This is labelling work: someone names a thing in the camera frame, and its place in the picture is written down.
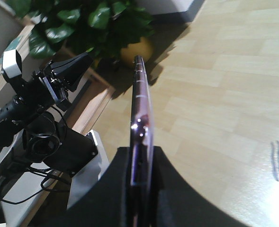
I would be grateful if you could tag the black foldable phone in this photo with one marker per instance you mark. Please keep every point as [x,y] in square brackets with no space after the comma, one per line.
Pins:
[141,146]

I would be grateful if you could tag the green potted plant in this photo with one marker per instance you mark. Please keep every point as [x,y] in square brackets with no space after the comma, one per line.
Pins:
[100,27]

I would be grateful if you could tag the yellow plant pot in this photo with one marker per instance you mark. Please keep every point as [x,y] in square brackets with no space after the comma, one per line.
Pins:
[143,48]

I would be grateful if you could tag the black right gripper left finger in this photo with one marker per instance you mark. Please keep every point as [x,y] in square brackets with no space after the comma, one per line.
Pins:
[104,205]

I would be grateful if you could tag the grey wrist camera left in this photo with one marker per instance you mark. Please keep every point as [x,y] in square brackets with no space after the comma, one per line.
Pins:
[12,64]

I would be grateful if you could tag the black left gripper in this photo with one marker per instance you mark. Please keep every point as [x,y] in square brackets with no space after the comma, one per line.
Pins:
[41,93]

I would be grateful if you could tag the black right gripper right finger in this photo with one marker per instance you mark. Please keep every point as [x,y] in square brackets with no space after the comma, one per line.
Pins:
[177,204]

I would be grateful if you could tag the wooden shelf desk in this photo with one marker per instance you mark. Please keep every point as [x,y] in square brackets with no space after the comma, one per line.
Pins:
[58,89]

